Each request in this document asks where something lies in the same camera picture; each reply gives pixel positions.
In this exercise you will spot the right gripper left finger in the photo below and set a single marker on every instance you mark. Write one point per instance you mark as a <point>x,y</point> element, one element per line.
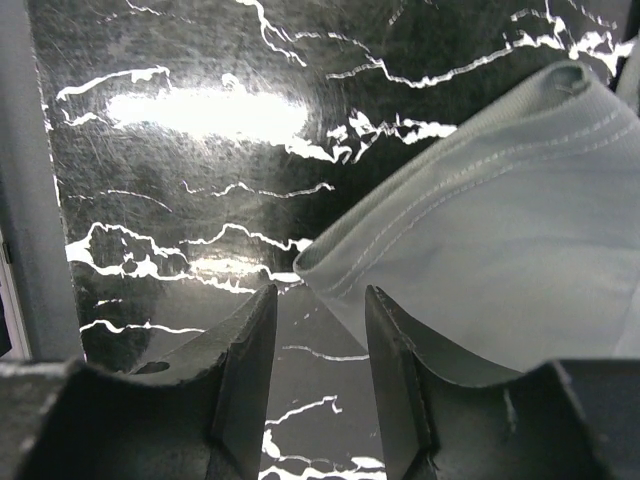
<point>207,399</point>

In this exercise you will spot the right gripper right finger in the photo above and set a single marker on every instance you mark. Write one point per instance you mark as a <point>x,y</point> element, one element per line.
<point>433,428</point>

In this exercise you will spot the grey t-shirt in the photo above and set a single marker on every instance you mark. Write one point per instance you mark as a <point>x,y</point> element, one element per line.
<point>516,237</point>

